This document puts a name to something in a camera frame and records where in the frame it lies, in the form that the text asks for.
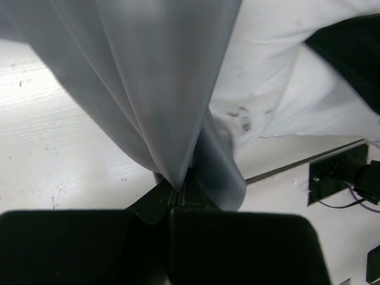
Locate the white pillow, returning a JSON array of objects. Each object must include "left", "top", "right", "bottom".
[{"left": 210, "top": 1, "right": 379, "bottom": 152}]

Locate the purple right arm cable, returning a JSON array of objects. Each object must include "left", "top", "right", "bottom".
[{"left": 350, "top": 189, "right": 380, "bottom": 213}]

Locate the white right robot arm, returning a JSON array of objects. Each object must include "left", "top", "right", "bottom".
[{"left": 306, "top": 14, "right": 379, "bottom": 113}]

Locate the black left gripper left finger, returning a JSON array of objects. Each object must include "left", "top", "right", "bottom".
[{"left": 1, "top": 179, "right": 173, "bottom": 284}]

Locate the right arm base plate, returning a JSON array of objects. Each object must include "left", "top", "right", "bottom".
[{"left": 308, "top": 144, "right": 379, "bottom": 205}]

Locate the grey pillowcase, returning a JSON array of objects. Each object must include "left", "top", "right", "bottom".
[{"left": 1, "top": 1, "right": 246, "bottom": 211}]

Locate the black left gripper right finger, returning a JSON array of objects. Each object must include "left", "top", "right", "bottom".
[{"left": 169, "top": 170, "right": 330, "bottom": 284}]

